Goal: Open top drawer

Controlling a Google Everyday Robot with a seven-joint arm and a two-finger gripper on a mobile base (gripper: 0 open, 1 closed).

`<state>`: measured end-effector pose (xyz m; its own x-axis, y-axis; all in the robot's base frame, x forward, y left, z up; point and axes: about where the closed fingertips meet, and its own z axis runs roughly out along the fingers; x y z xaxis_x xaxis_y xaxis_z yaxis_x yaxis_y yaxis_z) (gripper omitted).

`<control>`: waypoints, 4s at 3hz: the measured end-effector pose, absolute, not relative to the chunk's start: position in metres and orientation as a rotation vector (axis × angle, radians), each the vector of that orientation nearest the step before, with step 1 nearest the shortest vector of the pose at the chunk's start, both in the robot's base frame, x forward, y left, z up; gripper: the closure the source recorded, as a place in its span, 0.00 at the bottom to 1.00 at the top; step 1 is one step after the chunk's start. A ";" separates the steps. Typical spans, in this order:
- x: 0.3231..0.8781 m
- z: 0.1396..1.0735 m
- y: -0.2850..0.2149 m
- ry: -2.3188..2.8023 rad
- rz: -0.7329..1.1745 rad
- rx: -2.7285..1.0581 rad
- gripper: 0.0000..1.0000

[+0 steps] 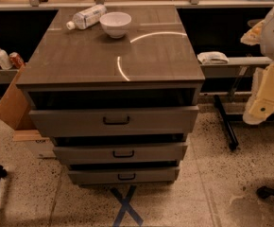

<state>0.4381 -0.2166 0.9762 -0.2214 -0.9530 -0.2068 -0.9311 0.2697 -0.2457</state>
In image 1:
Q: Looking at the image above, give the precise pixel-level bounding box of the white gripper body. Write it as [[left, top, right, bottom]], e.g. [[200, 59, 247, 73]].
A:
[[243, 62, 274, 125]]

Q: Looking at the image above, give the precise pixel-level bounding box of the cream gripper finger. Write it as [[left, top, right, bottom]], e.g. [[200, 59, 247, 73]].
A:
[[240, 20, 264, 45]]

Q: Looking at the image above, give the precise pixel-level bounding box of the grey top drawer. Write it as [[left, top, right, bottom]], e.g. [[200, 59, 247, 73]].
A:
[[29, 106, 198, 137]]

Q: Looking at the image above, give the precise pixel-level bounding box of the grey drawer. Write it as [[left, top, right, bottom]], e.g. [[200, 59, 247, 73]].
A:
[[29, 106, 198, 137], [53, 142, 187, 166], [68, 166, 180, 185]]

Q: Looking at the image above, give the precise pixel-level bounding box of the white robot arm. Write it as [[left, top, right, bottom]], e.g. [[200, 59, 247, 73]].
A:
[[240, 7, 274, 125]]

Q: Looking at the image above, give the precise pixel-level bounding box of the grey middle drawer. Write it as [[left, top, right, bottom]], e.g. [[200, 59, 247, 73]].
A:
[[53, 142, 187, 166]]

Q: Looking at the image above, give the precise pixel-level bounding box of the grey bottom drawer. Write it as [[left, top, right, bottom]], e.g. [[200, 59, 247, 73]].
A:
[[68, 166, 180, 185]]

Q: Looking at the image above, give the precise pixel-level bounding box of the grey drawer cabinet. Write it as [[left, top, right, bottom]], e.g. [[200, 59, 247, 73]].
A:
[[16, 5, 206, 186]]

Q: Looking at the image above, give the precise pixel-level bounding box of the folded white cloth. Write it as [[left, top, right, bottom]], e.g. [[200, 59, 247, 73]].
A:
[[197, 51, 229, 64]]

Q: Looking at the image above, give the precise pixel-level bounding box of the black table leg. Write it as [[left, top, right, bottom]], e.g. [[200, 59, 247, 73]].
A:
[[214, 95, 239, 150]]

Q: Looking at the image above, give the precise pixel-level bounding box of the black chair base right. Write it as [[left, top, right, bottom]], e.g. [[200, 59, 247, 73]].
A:
[[256, 186, 274, 199]]

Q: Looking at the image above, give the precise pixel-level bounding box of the white ceramic bowl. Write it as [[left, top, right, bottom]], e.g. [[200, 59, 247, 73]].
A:
[[100, 12, 131, 39]]

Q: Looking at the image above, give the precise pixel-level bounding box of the clear plastic water bottle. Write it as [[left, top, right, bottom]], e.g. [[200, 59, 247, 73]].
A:
[[66, 5, 107, 30]]

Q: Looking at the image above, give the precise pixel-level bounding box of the brown cardboard box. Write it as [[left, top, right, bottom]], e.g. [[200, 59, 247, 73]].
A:
[[0, 67, 36, 131]]

